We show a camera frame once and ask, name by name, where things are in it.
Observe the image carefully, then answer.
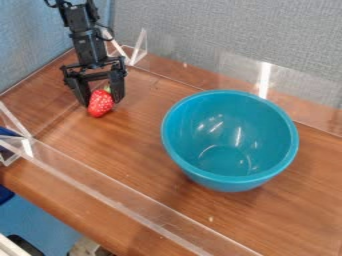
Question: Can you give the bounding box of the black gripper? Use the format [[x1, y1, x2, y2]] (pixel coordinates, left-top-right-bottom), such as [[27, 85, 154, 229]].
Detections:
[[61, 29, 128, 107]]

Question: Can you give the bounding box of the red toy strawberry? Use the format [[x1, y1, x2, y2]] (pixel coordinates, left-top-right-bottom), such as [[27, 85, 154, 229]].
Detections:
[[87, 87, 116, 118]]

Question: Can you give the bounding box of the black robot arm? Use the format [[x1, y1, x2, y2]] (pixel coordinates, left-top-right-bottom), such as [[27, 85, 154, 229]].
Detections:
[[45, 0, 128, 106]]

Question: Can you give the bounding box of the blue plastic bowl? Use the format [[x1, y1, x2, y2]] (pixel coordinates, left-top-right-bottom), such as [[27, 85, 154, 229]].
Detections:
[[161, 90, 300, 192]]

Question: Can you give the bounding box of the clear acrylic front barrier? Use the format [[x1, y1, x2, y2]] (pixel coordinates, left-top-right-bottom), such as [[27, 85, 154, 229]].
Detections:
[[0, 138, 262, 256]]

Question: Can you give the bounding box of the clear acrylic barrier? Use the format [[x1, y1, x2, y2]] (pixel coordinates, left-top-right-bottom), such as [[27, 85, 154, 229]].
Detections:
[[134, 33, 342, 138], [0, 138, 262, 256]]

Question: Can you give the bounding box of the dark blue object at left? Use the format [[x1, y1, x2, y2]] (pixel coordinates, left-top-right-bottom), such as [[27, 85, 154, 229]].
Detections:
[[0, 125, 21, 206]]

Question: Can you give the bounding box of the clear acrylic back barrier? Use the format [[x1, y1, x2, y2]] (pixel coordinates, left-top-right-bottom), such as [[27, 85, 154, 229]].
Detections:
[[134, 33, 342, 138]]

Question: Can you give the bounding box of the black object bottom left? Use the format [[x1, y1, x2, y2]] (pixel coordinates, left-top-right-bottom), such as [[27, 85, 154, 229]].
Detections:
[[7, 234, 46, 256]]

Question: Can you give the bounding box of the clear acrylic corner bracket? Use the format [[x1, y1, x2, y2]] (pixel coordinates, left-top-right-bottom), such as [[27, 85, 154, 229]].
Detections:
[[103, 29, 149, 66]]

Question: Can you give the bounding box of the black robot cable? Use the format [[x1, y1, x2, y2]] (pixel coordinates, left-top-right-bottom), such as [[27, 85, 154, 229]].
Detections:
[[95, 22, 117, 42]]

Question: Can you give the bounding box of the clear acrylic left bracket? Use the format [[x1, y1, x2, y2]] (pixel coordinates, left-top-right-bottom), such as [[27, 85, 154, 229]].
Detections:
[[0, 101, 34, 167]]

